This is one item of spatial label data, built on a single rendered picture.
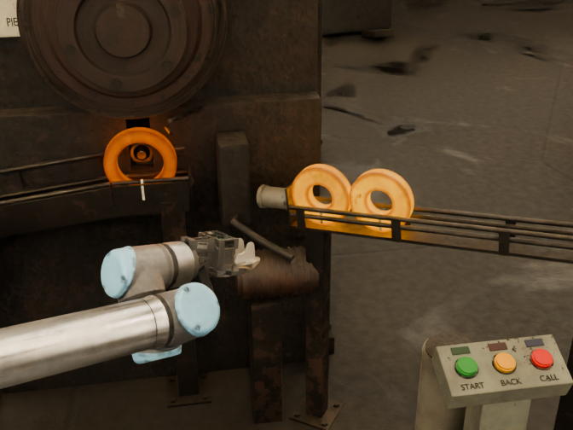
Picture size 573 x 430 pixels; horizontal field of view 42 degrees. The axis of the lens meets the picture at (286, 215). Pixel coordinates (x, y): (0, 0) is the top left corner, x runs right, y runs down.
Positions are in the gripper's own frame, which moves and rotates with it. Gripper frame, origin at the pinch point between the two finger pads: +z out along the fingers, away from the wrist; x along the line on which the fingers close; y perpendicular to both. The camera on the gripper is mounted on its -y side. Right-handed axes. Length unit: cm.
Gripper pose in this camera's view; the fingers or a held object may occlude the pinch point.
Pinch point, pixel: (254, 262)
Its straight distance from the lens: 165.6
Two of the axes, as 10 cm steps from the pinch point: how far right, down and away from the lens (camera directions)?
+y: 1.2, -9.7, -2.0
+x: -7.1, -2.2, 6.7
